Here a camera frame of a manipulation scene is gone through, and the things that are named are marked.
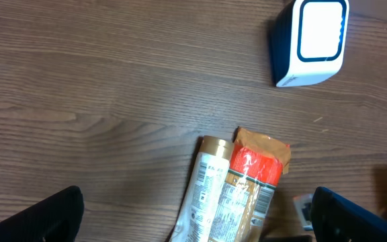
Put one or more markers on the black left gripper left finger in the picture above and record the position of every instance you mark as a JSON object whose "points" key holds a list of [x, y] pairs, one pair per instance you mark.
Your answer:
{"points": [[56, 218]]}

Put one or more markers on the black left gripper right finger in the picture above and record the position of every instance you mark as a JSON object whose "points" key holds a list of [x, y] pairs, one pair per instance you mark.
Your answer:
{"points": [[337, 219]]}

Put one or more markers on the orange spaghetti pasta packet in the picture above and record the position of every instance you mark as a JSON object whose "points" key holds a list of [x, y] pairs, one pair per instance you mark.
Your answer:
{"points": [[257, 163]]}

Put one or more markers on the white gold-capped tube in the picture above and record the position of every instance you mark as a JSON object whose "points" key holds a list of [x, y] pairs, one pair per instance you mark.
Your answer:
{"points": [[200, 203]]}

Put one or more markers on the mint green wipes packet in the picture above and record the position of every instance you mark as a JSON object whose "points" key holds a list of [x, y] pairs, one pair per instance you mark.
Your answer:
{"points": [[303, 205]]}

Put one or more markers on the white barcode scanner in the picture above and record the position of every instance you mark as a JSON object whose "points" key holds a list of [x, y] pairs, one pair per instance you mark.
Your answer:
{"points": [[307, 42]]}

